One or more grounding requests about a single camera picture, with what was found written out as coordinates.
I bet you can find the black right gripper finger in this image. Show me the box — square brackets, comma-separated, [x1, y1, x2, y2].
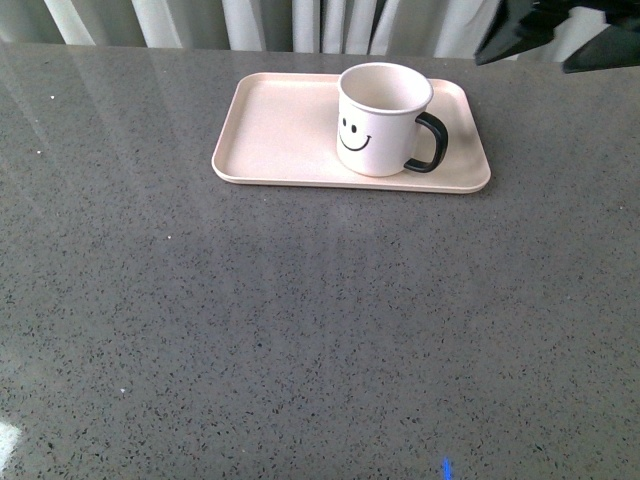
[473, 0, 576, 67]
[562, 21, 639, 73]

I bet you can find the white smiley face mug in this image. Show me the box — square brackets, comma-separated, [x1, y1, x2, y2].
[337, 62, 449, 177]

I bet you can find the grey pleated curtain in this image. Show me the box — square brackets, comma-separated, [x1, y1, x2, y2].
[1, 1, 639, 64]

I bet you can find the beige rectangular plastic tray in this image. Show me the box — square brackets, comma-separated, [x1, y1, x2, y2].
[211, 72, 491, 194]

